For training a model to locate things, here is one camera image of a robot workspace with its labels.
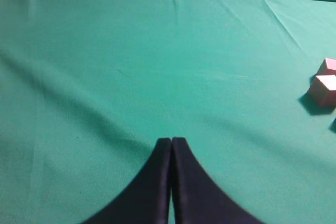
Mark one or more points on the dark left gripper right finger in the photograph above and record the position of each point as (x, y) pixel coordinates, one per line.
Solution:
(196, 197)

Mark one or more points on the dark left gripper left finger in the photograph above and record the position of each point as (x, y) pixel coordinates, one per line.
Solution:
(146, 199)

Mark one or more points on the pink wooden cube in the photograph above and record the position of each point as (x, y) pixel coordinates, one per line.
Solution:
(322, 90)
(328, 67)

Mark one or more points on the green cloth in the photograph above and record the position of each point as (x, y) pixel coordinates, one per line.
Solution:
(88, 86)

